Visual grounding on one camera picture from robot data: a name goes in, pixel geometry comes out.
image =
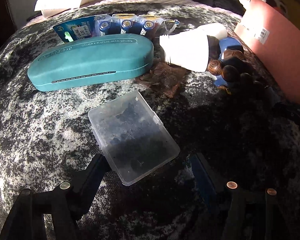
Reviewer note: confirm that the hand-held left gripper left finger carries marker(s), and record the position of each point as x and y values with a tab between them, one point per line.
95	172

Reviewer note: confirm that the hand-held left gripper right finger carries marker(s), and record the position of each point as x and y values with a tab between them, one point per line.
202	177

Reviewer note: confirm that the clear plastic box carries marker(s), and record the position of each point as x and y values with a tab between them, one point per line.
132	140

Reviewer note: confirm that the pink cardboard box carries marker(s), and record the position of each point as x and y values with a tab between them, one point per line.
272	55

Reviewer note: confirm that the brown foil sachet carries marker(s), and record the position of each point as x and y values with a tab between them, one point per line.
162	78

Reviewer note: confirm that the teal glasses case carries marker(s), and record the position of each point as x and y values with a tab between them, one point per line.
90	57

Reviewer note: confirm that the blue battery pack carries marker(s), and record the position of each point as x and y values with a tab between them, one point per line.
77	28

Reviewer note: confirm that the small clear blister pack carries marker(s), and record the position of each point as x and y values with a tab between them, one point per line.
168	27

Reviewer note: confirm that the panda plush toy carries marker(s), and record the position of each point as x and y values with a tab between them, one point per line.
277	5

